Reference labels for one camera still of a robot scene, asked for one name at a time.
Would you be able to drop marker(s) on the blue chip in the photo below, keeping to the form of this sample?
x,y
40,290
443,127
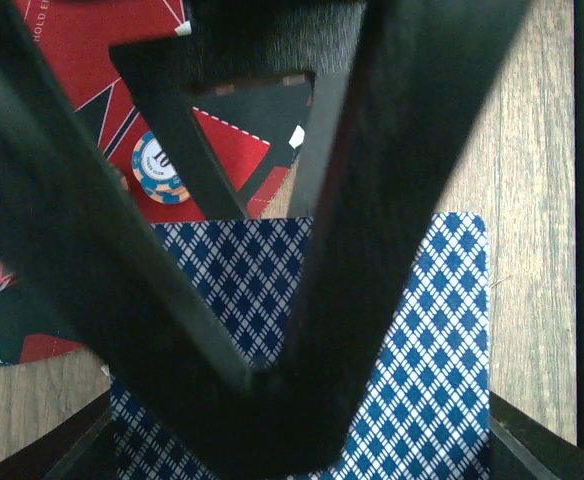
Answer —
x,y
155,173

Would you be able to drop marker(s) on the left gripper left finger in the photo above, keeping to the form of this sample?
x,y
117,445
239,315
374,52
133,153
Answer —
x,y
69,229

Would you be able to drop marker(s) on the blue card deck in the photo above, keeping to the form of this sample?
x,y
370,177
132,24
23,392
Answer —
x,y
426,410

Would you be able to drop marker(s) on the red chip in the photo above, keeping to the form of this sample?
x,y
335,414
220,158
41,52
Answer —
x,y
120,176

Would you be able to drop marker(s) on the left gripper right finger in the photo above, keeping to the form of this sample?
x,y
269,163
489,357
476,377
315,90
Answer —
x,y
419,78

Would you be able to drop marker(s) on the round red black poker mat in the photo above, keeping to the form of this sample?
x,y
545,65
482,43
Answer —
x,y
75,39

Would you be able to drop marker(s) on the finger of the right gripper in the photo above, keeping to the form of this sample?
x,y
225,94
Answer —
x,y
165,77

